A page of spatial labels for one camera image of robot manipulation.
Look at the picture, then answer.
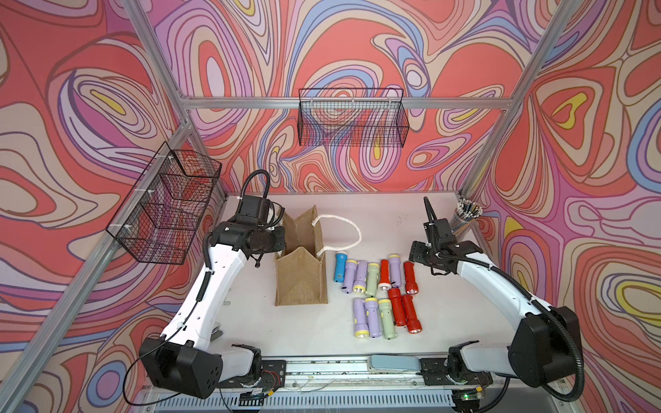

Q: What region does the metal cup with pencils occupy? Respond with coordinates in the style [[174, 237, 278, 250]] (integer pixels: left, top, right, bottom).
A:
[[449, 196, 483, 239]]

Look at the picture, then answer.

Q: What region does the black wire basket back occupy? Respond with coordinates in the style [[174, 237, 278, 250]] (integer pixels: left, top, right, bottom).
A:
[[297, 86, 410, 148]]

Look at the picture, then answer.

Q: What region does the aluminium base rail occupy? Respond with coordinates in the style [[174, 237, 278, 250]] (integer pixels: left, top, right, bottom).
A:
[[133, 354, 576, 412]]

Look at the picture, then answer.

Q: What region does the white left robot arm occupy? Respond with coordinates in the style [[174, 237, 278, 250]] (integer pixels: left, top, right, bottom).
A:
[[139, 222, 286, 399]]

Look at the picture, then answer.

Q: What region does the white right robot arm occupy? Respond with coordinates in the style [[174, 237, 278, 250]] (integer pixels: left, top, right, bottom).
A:
[[410, 241, 585, 387]]

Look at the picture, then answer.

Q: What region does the green flashlight lower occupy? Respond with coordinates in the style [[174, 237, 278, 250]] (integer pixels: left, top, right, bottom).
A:
[[378, 299, 398, 340]]

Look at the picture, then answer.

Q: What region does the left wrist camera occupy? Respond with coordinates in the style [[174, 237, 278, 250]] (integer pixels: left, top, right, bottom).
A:
[[235, 195, 272, 226]]

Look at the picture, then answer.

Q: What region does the aluminium frame post left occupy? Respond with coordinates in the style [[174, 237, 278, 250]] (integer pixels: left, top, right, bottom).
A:
[[120, 0, 228, 200]]

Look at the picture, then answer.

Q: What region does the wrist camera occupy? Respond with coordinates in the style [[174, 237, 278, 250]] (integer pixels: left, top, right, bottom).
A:
[[235, 195, 272, 226], [423, 196, 457, 254]]

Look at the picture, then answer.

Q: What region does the red white flashlight upper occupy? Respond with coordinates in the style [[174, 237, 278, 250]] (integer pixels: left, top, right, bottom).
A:
[[377, 259, 392, 292]]

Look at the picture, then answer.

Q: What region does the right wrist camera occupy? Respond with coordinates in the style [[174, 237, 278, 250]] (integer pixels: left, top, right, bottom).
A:
[[423, 196, 457, 254]]

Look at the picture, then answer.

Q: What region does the green flashlight upper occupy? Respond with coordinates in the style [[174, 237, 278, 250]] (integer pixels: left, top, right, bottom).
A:
[[365, 263, 380, 297]]

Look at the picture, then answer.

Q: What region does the green flashlight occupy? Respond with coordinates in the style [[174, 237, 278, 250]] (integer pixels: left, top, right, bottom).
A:
[[378, 299, 398, 340], [365, 263, 380, 297]]

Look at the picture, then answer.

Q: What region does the brown burlap tote bag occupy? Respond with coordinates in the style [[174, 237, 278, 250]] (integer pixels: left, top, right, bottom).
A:
[[274, 205, 363, 307]]

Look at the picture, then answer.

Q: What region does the black wire basket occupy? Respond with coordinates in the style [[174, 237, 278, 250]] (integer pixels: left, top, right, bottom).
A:
[[106, 143, 222, 265], [297, 86, 410, 148]]

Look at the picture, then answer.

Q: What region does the black wire basket left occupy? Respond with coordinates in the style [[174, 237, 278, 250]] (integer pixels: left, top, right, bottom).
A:
[[106, 143, 222, 265]]

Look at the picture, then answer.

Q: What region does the blue flashlight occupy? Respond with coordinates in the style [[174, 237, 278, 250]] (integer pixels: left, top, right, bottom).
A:
[[333, 251, 348, 283]]

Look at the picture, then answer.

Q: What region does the purple flashlight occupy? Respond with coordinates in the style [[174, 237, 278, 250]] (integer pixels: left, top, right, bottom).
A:
[[352, 298, 370, 338], [364, 297, 382, 338], [342, 259, 357, 294], [388, 254, 402, 288], [353, 260, 368, 294]]

